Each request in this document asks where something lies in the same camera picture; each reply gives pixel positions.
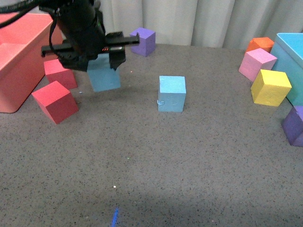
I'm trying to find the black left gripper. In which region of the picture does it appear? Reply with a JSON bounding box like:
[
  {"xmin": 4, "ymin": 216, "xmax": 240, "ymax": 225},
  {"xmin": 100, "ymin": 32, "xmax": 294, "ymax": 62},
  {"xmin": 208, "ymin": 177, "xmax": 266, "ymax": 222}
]
[{"xmin": 41, "ymin": 16, "xmax": 140, "ymax": 71}]

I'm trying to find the light blue foam cube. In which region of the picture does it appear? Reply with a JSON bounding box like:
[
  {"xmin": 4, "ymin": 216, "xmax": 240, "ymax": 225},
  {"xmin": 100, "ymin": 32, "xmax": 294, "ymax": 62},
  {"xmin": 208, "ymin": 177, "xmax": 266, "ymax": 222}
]
[{"xmin": 87, "ymin": 53, "xmax": 121, "ymax": 92}]

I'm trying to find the light blue foam cube chipped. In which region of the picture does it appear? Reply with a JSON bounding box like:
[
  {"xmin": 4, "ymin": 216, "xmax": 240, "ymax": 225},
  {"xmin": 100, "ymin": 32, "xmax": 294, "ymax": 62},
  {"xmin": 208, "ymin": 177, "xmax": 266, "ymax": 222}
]
[{"xmin": 157, "ymin": 75, "xmax": 187, "ymax": 113}]

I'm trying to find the purple foam cube near curtain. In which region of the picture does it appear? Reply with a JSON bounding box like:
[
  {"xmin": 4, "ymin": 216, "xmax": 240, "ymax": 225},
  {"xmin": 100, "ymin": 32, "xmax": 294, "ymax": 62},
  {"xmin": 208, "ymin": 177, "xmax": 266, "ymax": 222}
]
[{"xmin": 130, "ymin": 27, "xmax": 156, "ymax": 57}]

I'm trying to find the dark red foam cube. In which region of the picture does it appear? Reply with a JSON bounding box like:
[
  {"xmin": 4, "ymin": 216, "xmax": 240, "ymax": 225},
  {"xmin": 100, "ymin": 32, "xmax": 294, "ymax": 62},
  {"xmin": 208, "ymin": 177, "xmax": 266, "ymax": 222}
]
[{"xmin": 44, "ymin": 59, "xmax": 78, "ymax": 89}]

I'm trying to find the red foam cube front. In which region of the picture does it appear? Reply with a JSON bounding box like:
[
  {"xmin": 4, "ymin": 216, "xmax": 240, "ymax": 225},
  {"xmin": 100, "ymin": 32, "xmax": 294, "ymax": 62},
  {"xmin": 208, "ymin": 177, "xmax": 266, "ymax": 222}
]
[{"xmin": 32, "ymin": 81, "xmax": 79, "ymax": 124}]

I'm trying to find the pink plastic bin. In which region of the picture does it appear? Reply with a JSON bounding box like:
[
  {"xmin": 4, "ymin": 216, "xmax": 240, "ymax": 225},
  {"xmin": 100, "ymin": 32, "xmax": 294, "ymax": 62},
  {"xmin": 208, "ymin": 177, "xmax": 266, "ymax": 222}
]
[{"xmin": 0, "ymin": 13, "xmax": 56, "ymax": 113}]

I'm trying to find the grey curtain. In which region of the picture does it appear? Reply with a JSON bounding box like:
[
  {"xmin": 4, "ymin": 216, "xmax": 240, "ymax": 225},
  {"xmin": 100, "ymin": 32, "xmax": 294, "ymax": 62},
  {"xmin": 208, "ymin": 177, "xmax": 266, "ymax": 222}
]
[{"xmin": 100, "ymin": 0, "xmax": 303, "ymax": 49}]

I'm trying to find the pink foam cube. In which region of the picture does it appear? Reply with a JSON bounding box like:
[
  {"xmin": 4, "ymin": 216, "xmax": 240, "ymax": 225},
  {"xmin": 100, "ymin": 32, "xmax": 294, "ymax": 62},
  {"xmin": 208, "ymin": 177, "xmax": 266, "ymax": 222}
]
[{"xmin": 239, "ymin": 48, "xmax": 277, "ymax": 82}]

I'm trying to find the orange foam cube right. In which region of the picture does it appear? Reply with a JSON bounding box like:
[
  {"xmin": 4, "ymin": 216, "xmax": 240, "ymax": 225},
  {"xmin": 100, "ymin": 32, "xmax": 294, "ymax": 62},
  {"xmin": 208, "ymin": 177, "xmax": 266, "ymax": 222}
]
[{"xmin": 246, "ymin": 37, "xmax": 274, "ymax": 52}]

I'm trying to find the yellow foam cube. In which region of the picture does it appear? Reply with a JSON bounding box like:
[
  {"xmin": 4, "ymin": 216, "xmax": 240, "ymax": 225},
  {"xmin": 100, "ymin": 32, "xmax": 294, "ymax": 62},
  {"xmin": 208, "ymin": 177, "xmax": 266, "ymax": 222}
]
[{"xmin": 250, "ymin": 69, "xmax": 292, "ymax": 107}]

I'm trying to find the light blue plastic bin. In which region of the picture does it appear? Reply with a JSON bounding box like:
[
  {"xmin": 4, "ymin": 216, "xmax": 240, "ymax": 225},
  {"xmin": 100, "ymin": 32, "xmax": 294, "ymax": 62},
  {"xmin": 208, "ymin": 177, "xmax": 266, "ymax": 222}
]
[{"xmin": 270, "ymin": 33, "xmax": 303, "ymax": 106}]

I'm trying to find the purple foam cube front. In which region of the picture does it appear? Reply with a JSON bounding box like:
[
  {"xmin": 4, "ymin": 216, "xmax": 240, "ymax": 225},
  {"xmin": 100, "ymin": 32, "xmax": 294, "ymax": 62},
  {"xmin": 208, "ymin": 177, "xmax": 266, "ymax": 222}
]
[{"xmin": 282, "ymin": 106, "xmax": 303, "ymax": 147}]

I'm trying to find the black cable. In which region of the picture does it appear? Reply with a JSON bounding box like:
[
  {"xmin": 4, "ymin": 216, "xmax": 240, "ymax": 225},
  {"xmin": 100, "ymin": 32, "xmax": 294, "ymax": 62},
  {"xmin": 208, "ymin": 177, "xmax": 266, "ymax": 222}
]
[{"xmin": 0, "ymin": 0, "xmax": 41, "ymax": 29}]

